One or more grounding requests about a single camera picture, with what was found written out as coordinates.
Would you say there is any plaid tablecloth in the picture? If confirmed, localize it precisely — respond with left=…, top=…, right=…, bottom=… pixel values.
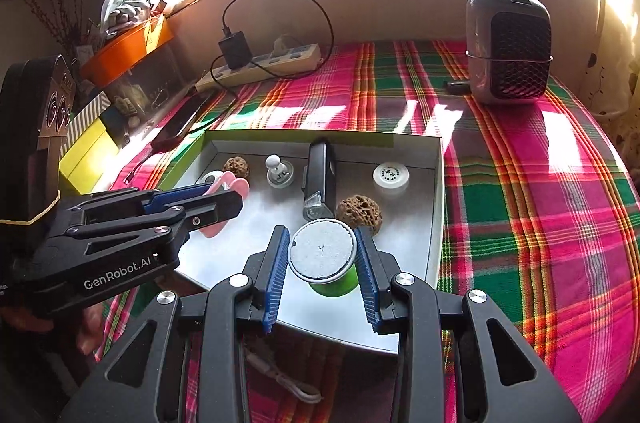
left=95, top=39, right=636, bottom=423

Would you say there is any white power strip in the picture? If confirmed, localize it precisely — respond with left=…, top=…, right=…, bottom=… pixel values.
left=195, top=43, right=321, bottom=92

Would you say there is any white knob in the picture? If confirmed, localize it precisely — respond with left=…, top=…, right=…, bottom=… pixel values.
left=265, top=155, right=293, bottom=190

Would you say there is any small silver fan heater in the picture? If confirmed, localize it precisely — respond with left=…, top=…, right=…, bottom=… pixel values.
left=465, top=0, right=553, bottom=105

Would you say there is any white round cap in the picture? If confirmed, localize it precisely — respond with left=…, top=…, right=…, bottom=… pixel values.
left=372, top=163, right=411, bottom=191

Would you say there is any green spool with white top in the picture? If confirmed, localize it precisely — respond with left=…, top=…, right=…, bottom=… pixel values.
left=289, top=219, right=360, bottom=299

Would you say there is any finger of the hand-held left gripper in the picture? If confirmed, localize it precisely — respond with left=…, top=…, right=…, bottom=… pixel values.
left=47, top=192, right=245, bottom=274
left=62, top=183, right=213, bottom=229

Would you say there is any person's left hand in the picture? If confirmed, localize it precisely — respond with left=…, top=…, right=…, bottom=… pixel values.
left=0, top=300, right=107, bottom=354

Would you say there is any white plastic bag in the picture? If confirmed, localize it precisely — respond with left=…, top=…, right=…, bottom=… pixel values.
left=100, top=0, right=151, bottom=36

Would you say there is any black charging cable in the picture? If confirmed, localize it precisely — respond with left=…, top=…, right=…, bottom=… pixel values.
left=210, top=0, right=335, bottom=104

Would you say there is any dotted cream curtain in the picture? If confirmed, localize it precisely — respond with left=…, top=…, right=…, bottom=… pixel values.
left=575, top=0, right=640, bottom=184

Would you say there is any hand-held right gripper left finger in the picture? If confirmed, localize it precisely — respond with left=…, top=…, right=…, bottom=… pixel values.
left=60, top=225, right=291, bottom=423

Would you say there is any short black cable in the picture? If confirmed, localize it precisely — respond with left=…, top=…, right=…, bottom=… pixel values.
left=122, top=150, right=156, bottom=184

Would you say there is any yellow cardboard box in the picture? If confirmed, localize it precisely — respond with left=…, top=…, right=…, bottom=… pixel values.
left=57, top=110, right=123, bottom=194

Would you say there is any black charger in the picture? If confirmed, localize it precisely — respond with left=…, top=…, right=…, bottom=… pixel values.
left=218, top=30, right=251, bottom=70

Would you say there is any grey cardboard box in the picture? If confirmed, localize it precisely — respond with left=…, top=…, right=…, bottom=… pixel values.
left=170, top=129, right=446, bottom=354

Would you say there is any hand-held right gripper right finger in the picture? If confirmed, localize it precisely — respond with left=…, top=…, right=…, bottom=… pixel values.
left=354, top=225, right=583, bottom=423

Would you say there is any black lighter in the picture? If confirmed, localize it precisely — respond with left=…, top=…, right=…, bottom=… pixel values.
left=301, top=140, right=337, bottom=221

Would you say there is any white usb cable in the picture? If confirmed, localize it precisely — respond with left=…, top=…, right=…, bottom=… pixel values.
left=245, top=343, right=323, bottom=404

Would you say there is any pink plastic clip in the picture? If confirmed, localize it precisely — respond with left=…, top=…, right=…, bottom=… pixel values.
left=200, top=172, right=251, bottom=240

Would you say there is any black smartphone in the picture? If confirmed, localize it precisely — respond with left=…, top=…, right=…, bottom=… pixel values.
left=150, top=95, right=213, bottom=152

